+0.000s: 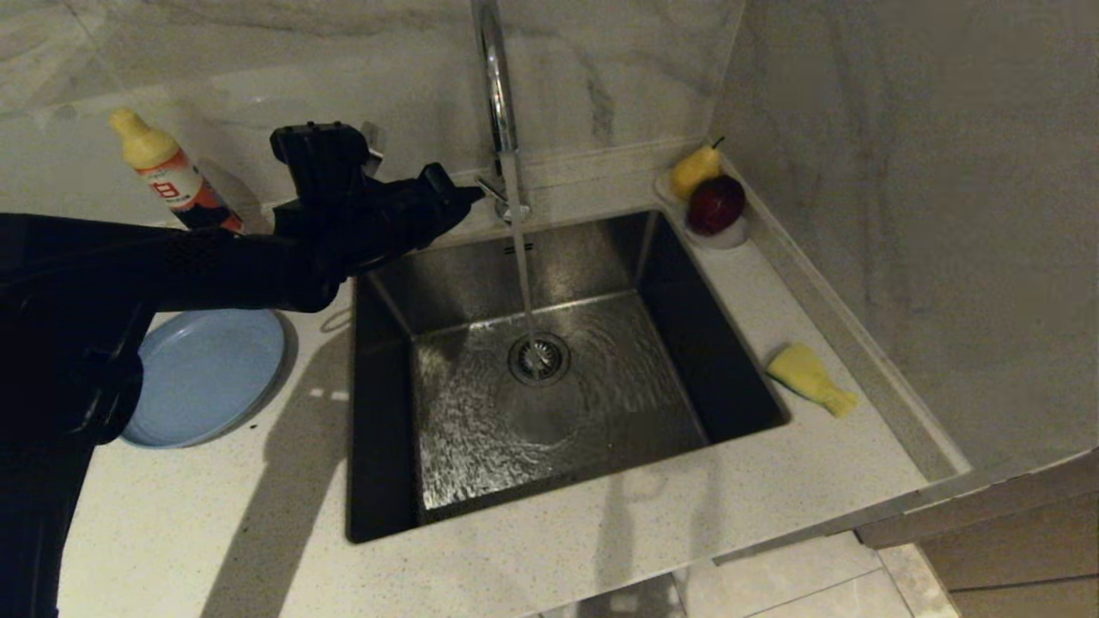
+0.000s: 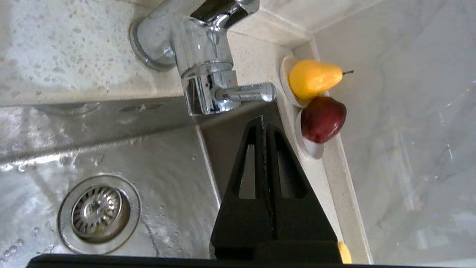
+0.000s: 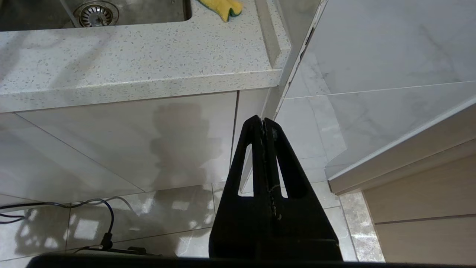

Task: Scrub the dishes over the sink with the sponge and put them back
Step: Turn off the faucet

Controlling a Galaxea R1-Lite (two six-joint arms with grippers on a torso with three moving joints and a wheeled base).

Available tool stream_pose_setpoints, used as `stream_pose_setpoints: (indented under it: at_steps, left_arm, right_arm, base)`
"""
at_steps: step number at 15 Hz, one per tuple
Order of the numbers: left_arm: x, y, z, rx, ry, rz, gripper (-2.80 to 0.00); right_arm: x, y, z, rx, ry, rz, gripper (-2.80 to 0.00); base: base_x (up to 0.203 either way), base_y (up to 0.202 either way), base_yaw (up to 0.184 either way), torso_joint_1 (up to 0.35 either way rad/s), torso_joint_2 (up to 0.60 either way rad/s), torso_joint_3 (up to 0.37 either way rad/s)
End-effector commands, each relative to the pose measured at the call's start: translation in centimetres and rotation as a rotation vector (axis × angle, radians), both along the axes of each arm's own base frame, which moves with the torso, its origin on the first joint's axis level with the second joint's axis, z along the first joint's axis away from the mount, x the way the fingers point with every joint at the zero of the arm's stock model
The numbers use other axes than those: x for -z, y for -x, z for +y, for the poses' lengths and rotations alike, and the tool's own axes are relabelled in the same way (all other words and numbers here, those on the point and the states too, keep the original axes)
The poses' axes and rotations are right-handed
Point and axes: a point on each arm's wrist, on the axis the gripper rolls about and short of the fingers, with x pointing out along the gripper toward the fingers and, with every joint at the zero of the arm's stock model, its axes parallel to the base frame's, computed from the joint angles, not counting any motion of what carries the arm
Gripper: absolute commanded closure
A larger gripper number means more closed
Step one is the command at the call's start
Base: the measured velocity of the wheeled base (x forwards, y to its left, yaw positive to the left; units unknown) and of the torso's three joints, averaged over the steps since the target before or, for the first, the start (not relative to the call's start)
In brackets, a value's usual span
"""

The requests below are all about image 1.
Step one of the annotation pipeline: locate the chrome faucet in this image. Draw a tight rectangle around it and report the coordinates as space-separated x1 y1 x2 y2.
470 0 535 226

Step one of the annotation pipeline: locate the blue plate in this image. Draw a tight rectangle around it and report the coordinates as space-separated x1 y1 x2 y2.
120 309 288 450

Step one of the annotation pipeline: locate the yellow sponge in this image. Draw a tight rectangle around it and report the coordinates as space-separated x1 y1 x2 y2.
766 343 859 419

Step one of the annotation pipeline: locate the metal sink drain strainer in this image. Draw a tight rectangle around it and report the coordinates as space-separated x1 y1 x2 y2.
507 333 572 388

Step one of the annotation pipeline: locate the stainless steel sink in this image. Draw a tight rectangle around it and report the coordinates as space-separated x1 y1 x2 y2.
345 209 789 546

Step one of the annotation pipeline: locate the running water stream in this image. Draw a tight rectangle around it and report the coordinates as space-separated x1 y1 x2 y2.
501 150 543 387

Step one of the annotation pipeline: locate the yellow pear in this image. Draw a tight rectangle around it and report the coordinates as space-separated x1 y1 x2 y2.
671 137 726 203

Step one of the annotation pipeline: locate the red apple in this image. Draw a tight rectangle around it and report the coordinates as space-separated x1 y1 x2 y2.
686 175 747 237

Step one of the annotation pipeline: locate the small white dish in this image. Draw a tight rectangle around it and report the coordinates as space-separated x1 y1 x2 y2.
655 167 752 251

